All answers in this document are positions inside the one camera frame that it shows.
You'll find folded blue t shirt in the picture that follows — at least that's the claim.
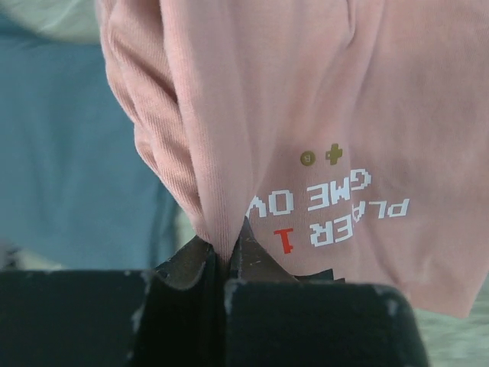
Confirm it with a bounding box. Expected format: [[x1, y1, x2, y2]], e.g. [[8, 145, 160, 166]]
[[1, 17, 177, 269]]

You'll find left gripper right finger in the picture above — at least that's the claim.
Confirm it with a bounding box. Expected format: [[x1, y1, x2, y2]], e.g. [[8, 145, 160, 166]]
[[228, 217, 298, 283]]

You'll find pink t shirt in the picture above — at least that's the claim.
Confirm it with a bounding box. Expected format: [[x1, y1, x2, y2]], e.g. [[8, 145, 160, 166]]
[[96, 1, 488, 317]]

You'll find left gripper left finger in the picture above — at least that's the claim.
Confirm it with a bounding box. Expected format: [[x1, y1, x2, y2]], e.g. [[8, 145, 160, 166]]
[[155, 236, 217, 291]]

